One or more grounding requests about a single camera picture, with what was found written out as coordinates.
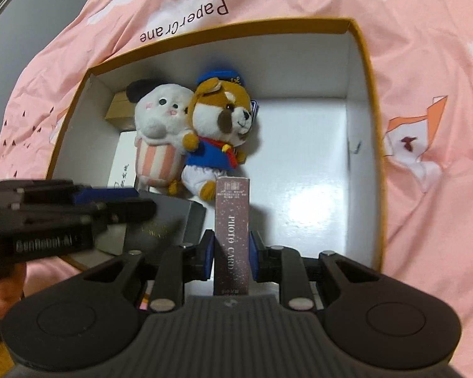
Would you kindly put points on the dark grey box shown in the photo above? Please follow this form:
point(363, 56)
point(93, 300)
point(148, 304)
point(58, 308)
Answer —
point(169, 220)

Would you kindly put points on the mauve glitter card box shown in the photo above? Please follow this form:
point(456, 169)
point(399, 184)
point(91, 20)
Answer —
point(231, 224)

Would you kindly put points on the person's left hand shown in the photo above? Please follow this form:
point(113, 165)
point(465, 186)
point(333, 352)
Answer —
point(6, 289)

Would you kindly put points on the orange cardboard box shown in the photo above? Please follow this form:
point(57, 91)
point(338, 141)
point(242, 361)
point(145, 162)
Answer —
point(311, 145)

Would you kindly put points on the small brown box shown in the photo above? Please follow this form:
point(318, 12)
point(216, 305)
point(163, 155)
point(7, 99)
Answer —
point(120, 116)

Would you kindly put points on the brown plush dog sailor outfit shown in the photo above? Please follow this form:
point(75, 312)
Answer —
point(216, 106)

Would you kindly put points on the pink printed blanket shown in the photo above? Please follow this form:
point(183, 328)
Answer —
point(418, 204)

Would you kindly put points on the white plush dog striped outfit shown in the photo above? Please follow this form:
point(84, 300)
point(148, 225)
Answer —
point(161, 106)

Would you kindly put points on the white box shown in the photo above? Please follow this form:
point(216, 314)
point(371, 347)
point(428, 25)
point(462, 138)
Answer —
point(122, 153)

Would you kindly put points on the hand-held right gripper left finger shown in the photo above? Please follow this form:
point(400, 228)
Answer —
point(207, 252)

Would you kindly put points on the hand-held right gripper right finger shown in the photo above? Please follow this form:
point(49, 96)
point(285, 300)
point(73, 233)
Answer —
point(254, 256)

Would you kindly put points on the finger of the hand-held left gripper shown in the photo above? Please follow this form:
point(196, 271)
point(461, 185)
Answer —
point(106, 194)
point(134, 210)

